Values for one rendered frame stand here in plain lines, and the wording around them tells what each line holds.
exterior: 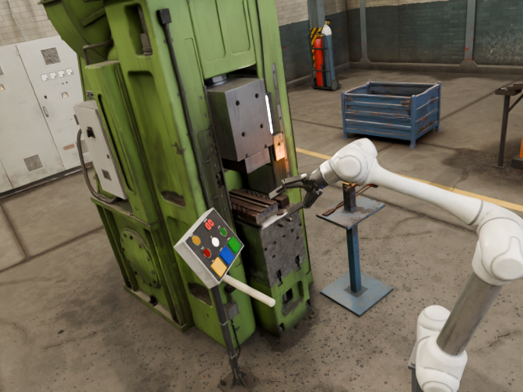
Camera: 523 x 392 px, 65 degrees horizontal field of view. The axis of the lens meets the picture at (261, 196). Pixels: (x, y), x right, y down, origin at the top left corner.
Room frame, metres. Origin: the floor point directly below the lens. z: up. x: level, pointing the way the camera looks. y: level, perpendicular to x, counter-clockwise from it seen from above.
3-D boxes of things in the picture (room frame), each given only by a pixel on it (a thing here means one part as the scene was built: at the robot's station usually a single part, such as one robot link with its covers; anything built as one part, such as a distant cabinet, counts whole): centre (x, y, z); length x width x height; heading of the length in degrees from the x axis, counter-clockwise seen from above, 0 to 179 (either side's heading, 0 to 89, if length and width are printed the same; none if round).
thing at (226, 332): (1.89, 0.35, 0.54); 0.04 x 0.04 x 1.08; 41
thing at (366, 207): (2.55, -0.60, 0.74); 0.40 x 0.30 x 0.02; 124
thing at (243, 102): (2.50, 0.09, 1.56); 0.42 x 0.39 x 0.40; 41
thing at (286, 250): (2.52, 0.09, 0.69); 0.56 x 0.38 x 0.45; 41
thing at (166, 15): (2.19, 0.30, 1.35); 0.08 x 0.05 x 1.70; 131
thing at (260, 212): (2.47, 0.12, 0.96); 0.42 x 0.20 x 0.09; 41
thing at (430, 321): (1.32, -0.65, 0.77); 0.18 x 0.16 x 0.22; 156
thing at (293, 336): (2.28, -0.05, 0.01); 0.58 x 0.39 x 0.01; 131
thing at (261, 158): (2.47, 0.12, 1.32); 0.42 x 0.20 x 0.10; 41
